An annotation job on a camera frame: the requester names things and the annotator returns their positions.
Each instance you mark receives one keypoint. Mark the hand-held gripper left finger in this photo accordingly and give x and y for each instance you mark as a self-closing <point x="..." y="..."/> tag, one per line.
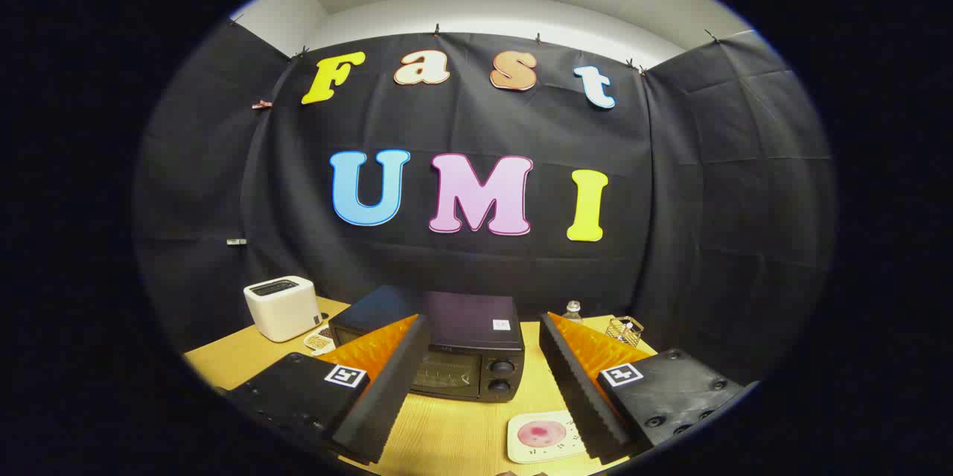
<point x="394" y="379"/>

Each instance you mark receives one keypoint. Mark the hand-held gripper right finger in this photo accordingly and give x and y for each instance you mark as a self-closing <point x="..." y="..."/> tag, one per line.
<point x="573" y="379"/>

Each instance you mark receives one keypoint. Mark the pink ham slice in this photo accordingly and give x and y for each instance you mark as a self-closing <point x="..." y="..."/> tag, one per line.
<point x="542" y="433"/>

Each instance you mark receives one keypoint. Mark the cream square food tray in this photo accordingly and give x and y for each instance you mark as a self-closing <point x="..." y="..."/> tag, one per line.
<point x="527" y="451"/>

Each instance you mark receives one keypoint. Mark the black toaster oven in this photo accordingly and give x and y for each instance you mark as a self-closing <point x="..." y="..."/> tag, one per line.
<point x="476" y="319"/>

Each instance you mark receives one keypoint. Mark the white bread toaster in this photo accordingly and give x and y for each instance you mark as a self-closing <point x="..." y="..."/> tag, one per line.
<point x="283" y="308"/>

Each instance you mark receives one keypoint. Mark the clear plastic bottle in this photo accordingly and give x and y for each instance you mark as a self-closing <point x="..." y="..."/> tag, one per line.
<point x="572" y="312"/>

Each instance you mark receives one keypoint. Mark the white divided seed dish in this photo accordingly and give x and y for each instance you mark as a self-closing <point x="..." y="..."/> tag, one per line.
<point x="319" y="342"/>

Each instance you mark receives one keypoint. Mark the red cloth clip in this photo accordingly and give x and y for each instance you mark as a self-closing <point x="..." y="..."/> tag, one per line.
<point x="261" y="104"/>

